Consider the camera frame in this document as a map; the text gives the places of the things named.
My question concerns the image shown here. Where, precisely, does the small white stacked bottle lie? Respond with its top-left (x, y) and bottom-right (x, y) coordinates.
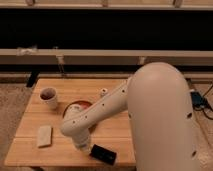
top-left (99, 88), bottom-right (108, 98)

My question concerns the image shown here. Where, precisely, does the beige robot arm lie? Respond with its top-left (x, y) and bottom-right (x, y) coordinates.
top-left (60, 62), bottom-right (201, 171)

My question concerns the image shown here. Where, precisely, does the orange bowl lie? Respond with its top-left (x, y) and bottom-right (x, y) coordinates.
top-left (62, 100), bottom-right (98, 134)

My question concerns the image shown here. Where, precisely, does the black rectangular eraser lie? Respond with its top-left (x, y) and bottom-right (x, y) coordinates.
top-left (90, 144), bottom-right (117, 165)

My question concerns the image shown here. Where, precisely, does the white cup with dark liquid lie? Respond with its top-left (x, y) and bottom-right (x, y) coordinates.
top-left (39, 87), bottom-right (58, 110)

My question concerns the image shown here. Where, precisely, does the wooden shelf rail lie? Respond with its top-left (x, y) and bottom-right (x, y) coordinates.
top-left (0, 48), bottom-right (213, 66)

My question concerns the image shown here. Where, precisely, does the black cable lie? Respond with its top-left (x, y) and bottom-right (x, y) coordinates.
top-left (194, 83), bottom-right (213, 120)

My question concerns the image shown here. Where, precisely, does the beige sponge block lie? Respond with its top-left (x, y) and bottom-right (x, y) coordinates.
top-left (37, 125), bottom-right (52, 148)

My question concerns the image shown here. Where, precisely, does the blue power adapter box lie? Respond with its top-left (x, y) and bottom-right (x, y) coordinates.
top-left (191, 91), bottom-right (206, 107)

